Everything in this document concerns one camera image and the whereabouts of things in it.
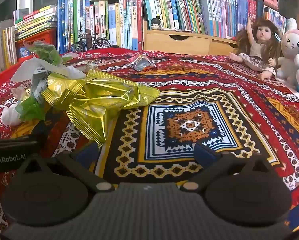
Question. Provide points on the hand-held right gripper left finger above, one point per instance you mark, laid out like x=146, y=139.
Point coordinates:
x=85, y=153

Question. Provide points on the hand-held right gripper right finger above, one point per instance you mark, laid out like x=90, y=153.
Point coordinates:
x=205, y=154

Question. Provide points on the gold foil bag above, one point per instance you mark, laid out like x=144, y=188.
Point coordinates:
x=92, y=120

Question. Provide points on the large gold foil wrapper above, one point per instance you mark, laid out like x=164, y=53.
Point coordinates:
x=107, y=90

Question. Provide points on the row of pale worn books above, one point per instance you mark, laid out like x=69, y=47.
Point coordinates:
x=7, y=47

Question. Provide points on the stack of flat books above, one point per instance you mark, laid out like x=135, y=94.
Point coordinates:
x=34, y=22

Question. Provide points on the row of colourful upright books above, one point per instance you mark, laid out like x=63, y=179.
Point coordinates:
x=189, y=7

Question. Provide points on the white crumpled tissue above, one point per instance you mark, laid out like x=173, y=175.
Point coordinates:
x=10, y=115

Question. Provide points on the green white printed wrapper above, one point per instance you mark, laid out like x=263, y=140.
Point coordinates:
x=32, y=107

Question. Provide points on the red patterned tablecloth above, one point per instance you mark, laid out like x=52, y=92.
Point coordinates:
x=189, y=80

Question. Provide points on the white crumpled plastic bag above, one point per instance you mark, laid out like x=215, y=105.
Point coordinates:
x=39, y=67

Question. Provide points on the silver foil packet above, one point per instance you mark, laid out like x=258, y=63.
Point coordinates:
x=140, y=63

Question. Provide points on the green plastic wrapper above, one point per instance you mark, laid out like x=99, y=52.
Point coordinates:
x=49, y=53

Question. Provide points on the miniature black bicycle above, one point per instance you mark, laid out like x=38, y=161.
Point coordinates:
x=97, y=41

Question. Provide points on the wooden drawer organizer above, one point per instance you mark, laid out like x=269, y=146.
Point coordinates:
x=164, y=42

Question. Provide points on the brown monkey plush toy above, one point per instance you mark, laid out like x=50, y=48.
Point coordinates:
x=260, y=47

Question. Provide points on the red plastic crate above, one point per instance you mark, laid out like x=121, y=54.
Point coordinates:
x=44, y=36

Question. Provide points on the white pink bunny plush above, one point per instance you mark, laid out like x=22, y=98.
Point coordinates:
x=290, y=47

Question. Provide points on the small black-haired figurine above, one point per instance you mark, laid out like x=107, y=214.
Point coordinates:
x=155, y=23

